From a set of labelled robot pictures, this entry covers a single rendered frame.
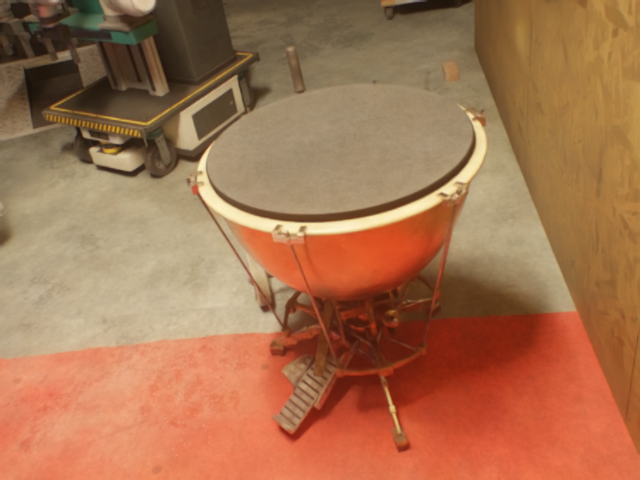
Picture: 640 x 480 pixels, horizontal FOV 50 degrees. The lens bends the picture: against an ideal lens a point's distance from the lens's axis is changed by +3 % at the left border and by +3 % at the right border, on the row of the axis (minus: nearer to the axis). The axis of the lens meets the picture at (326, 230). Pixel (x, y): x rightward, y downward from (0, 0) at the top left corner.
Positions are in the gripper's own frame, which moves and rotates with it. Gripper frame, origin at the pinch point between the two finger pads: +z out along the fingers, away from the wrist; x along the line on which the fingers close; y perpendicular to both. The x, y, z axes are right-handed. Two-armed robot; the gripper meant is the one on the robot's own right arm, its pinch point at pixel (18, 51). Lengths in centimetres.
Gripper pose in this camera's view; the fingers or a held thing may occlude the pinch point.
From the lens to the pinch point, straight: 336.7
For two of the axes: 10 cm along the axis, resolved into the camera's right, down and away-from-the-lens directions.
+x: -8.6, -1.9, 4.8
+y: 5.0, -5.5, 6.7
